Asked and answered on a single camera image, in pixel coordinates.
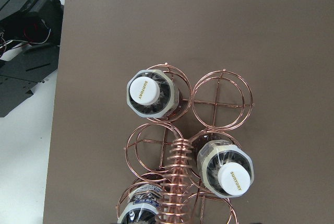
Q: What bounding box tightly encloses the black electronics frame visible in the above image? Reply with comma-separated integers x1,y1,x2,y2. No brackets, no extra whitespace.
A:
1,0,64,117

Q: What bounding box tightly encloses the copper wire bottle basket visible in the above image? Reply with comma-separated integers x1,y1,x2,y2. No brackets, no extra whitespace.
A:
124,63,253,223

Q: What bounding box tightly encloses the tea bottle white cap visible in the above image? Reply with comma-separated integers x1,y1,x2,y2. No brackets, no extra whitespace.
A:
126,69,182,119

